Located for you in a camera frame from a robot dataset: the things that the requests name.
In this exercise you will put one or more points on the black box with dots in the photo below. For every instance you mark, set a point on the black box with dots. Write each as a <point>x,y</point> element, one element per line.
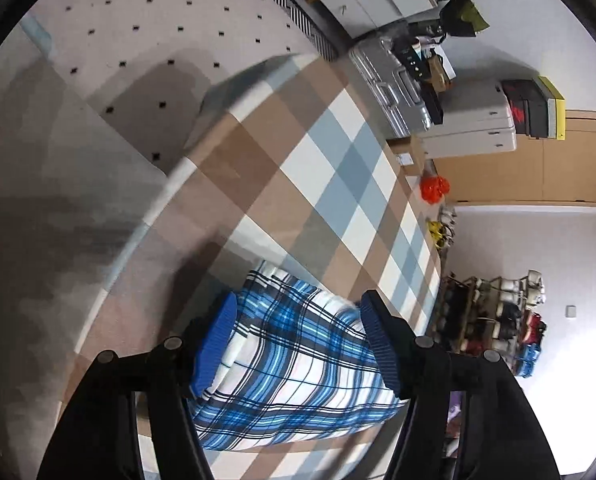
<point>413,62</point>

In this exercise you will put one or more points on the white sneakers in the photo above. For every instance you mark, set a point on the white sneakers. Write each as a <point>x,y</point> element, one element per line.
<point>448,215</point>

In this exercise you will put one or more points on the silver aluminium suitcase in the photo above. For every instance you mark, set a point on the silver aluminium suitcase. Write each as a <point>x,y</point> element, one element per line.
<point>388,85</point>

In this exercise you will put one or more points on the blue plaid shirt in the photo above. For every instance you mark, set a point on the blue plaid shirt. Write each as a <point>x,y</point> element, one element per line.
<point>298,360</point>

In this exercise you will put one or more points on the dark green flower bouquet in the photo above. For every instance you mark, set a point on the dark green flower bouquet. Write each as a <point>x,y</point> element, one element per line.
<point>463,12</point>

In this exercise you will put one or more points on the yellow sneakers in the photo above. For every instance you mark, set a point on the yellow sneakers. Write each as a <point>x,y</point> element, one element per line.
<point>438,234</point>

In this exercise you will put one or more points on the white ribbed suitcase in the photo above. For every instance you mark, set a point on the white ribbed suitcase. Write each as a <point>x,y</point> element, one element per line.
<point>473,120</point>

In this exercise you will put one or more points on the red plastic bag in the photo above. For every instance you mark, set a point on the red plastic bag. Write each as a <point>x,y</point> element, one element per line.
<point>434,189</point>

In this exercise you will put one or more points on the black flat tray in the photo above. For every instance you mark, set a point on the black flat tray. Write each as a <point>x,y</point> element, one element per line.
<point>433,106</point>

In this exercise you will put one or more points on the wooden door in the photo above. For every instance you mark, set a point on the wooden door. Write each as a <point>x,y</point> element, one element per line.
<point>528,175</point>

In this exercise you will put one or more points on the white wall switch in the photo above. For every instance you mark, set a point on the white wall switch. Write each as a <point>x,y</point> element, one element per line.
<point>570,311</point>

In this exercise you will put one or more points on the brown cardboard box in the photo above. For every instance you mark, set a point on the brown cardboard box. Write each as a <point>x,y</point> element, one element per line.
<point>408,155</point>

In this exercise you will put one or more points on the light blue cloth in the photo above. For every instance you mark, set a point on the light blue cloth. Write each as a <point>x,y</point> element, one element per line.
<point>36,35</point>

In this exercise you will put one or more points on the cardboard box with orange edge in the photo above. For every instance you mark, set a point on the cardboard box with orange edge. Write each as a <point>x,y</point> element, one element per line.
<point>439,75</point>

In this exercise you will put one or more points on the white rug with black diamonds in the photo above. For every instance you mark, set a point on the white rug with black diamonds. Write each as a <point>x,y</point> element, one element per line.
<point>152,10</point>

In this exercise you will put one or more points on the yellow shoe box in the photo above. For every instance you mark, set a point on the yellow shoe box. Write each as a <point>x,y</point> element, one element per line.
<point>553,107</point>

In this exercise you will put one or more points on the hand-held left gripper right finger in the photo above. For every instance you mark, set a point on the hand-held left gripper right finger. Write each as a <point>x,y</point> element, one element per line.
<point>380,345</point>

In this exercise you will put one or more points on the red and black shoe box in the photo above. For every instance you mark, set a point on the red and black shoe box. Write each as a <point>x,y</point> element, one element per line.
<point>517,110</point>

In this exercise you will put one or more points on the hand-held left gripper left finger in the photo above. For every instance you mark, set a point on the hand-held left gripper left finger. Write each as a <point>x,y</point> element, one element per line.
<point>215,345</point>

